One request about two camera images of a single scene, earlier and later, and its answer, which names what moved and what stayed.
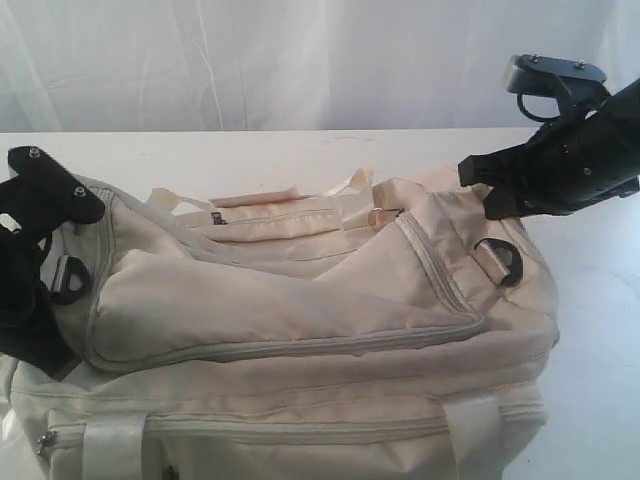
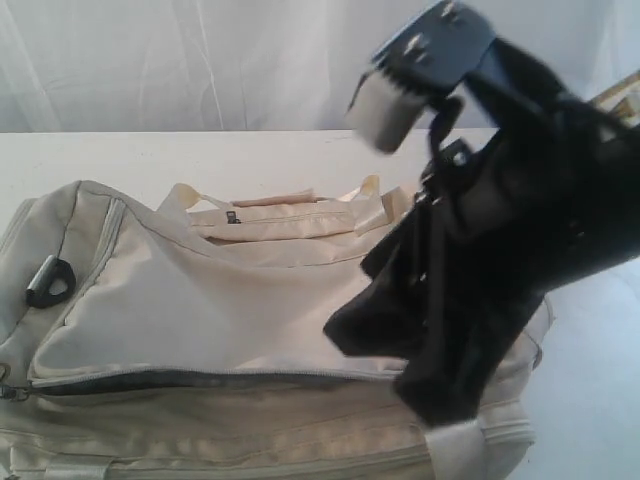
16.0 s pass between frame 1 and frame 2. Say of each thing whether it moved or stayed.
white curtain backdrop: stayed
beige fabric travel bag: stayed
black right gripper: moved
